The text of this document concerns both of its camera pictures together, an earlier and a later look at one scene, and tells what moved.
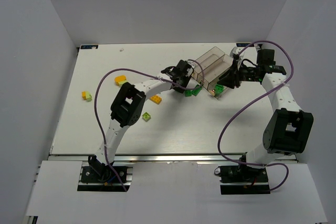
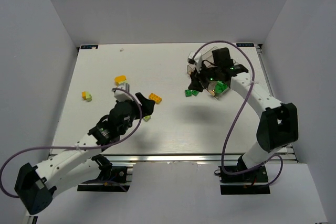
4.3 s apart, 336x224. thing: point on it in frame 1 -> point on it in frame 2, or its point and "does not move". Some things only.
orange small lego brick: (84, 95) does not move
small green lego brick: (219, 88) does not move
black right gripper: (235, 72) -> (199, 76)
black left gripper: (182, 69) -> (137, 107)
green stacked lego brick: (197, 88) does not move
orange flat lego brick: (156, 99) does not move
